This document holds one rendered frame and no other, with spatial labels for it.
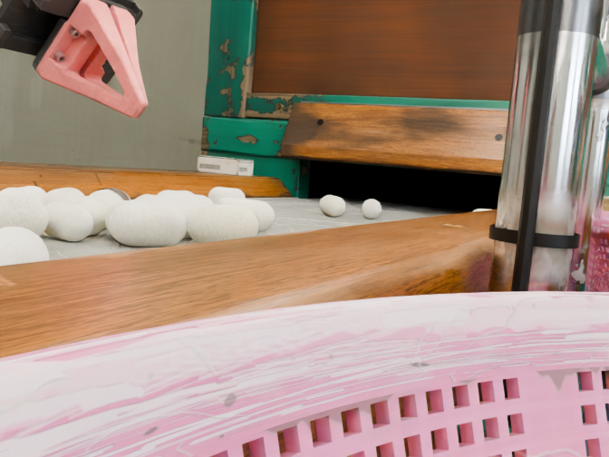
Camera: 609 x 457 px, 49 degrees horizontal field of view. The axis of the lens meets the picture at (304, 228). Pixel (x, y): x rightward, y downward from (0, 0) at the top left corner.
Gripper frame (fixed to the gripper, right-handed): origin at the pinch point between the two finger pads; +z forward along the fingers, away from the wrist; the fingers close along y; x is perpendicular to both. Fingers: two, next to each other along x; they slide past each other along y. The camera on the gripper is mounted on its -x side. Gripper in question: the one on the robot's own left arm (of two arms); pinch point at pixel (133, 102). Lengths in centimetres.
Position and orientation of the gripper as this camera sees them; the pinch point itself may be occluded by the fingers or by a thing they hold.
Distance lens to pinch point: 47.8
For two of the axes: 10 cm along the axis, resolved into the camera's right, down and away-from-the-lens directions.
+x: -6.3, 6.8, 3.6
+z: 6.2, 7.3, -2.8
